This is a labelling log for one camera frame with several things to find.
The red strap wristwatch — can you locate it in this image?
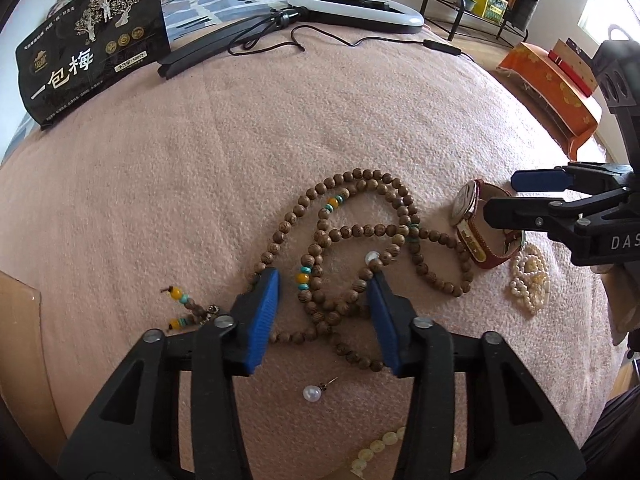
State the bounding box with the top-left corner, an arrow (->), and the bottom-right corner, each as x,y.
448,178 -> 526,270

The yellow crate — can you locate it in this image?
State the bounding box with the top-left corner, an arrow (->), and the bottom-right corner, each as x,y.
467,0 -> 508,21

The pale jade bead bracelet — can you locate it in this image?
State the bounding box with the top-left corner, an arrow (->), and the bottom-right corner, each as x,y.
349,425 -> 461,476

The red slim box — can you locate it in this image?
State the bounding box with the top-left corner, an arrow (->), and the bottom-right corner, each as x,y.
547,49 -> 597,97

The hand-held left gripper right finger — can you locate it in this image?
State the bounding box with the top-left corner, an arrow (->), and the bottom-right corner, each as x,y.
367,270 -> 586,480

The orange patterned box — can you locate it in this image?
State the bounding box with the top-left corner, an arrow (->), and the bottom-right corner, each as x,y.
497,41 -> 603,158

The black folded tripod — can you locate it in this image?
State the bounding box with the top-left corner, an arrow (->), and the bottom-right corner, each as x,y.
157,10 -> 296,80

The dark striped clothing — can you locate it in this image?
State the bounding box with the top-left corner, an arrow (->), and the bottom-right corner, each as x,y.
582,385 -> 640,480

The wooden bead necklace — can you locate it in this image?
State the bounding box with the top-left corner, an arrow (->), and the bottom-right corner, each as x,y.
160,167 -> 476,373

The black ring light cable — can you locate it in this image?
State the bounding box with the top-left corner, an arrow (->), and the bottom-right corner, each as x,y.
227,15 -> 473,61

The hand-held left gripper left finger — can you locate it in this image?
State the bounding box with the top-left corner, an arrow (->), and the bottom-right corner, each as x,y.
57,267 -> 281,480

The cardboard box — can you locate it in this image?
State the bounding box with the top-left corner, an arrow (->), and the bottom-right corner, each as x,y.
0,269 -> 56,411

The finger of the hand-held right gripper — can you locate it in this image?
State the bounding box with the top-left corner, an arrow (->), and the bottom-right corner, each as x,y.
511,162 -> 633,196
482,187 -> 633,233

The white pearl bracelet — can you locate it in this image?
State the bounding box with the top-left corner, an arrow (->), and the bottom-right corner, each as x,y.
509,244 -> 551,315

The white ring light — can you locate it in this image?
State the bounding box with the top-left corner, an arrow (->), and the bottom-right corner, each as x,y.
286,0 -> 426,36

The black snack bag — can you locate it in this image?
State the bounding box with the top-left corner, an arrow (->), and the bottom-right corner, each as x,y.
15,0 -> 171,131

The window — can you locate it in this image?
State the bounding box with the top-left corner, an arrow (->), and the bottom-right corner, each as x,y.
577,0 -> 621,41

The pink blanket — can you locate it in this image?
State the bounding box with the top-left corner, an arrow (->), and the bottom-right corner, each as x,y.
0,20 -> 626,480

